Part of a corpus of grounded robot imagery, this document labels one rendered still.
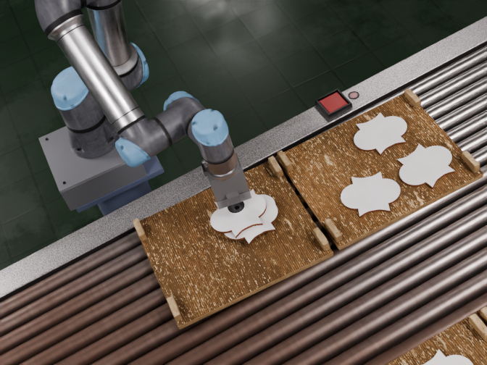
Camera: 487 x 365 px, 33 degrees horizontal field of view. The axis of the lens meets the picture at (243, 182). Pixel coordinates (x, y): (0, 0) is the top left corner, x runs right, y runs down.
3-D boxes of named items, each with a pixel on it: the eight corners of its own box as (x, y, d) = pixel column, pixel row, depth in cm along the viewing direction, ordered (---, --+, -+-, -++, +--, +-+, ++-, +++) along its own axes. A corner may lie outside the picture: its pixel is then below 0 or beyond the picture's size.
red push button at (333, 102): (319, 104, 234) (318, 101, 233) (337, 95, 235) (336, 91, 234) (330, 116, 230) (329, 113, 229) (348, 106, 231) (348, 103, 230)
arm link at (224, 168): (238, 158, 188) (204, 169, 188) (241, 170, 192) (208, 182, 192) (229, 135, 193) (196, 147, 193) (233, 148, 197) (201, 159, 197)
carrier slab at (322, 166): (276, 159, 224) (275, 156, 222) (408, 95, 229) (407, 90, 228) (339, 250, 201) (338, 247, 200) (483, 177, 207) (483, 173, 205)
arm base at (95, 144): (67, 129, 242) (55, 105, 234) (117, 113, 242) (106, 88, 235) (74, 165, 232) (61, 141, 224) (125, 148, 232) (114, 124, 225)
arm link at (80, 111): (56, 115, 231) (38, 80, 221) (96, 90, 235) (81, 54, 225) (76, 137, 224) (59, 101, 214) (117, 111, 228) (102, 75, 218)
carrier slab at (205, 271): (135, 227, 219) (132, 223, 217) (274, 162, 223) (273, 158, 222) (180, 329, 196) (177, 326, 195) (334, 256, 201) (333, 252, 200)
